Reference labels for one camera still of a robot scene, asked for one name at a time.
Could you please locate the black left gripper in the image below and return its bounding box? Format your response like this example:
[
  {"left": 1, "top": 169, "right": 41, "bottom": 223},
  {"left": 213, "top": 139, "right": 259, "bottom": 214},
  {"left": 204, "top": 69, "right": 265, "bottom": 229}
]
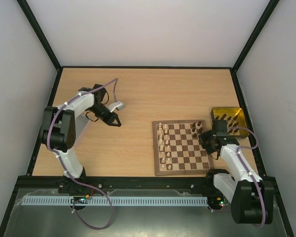
[{"left": 88, "top": 104, "right": 121, "bottom": 127}]

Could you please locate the wooden chess board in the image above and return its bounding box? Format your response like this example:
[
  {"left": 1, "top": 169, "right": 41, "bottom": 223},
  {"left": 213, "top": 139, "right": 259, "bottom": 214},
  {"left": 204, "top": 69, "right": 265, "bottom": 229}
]
[{"left": 152, "top": 119, "right": 215, "bottom": 176}]

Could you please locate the gold green metal tin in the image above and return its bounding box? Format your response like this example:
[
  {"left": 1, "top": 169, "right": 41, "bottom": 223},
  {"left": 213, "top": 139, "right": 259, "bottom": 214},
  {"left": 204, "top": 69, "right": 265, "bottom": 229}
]
[{"left": 210, "top": 107, "right": 249, "bottom": 139}]

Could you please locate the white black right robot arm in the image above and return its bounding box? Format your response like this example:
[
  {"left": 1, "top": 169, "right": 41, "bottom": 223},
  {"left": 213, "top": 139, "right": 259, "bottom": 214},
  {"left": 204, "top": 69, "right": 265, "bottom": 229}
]
[{"left": 199, "top": 120, "right": 274, "bottom": 226}]

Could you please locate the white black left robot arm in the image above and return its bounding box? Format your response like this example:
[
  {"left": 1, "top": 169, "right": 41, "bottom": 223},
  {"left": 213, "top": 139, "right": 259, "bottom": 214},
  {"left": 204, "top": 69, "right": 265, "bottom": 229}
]
[{"left": 39, "top": 84, "right": 125, "bottom": 179}]

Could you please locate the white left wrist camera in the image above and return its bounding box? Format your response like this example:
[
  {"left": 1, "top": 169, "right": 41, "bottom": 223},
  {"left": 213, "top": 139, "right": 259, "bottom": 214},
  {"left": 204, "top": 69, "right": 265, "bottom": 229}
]
[{"left": 108, "top": 101, "right": 125, "bottom": 113}]

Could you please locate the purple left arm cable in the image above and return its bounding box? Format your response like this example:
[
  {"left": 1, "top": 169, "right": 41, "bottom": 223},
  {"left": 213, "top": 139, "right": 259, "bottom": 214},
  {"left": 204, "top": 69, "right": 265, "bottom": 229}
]
[{"left": 46, "top": 78, "right": 119, "bottom": 229}]

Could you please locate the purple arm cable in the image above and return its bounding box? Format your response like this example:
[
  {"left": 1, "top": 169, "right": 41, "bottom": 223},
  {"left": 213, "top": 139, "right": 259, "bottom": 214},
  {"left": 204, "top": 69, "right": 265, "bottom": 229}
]
[
  {"left": 208, "top": 126, "right": 267, "bottom": 227},
  {"left": 46, "top": 78, "right": 119, "bottom": 229}
]

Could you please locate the black cage frame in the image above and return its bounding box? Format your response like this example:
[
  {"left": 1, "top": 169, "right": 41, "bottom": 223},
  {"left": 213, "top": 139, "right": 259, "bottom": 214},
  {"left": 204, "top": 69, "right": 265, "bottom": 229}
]
[{"left": 0, "top": 0, "right": 296, "bottom": 237}]

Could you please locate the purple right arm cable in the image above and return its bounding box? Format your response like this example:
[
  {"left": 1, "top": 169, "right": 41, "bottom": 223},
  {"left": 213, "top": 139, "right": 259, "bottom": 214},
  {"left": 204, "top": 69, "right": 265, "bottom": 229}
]
[{"left": 208, "top": 126, "right": 267, "bottom": 227}]

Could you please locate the black metal base rail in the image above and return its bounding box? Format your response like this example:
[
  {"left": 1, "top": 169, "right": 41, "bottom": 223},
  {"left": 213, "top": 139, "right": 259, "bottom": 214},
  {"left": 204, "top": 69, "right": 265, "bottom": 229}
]
[{"left": 56, "top": 176, "right": 227, "bottom": 196}]

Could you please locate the light blue slotted cable duct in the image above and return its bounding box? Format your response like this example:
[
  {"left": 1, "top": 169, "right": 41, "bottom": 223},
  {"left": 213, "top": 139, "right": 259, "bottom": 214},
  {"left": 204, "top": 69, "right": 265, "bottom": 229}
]
[{"left": 21, "top": 196, "right": 208, "bottom": 207}]

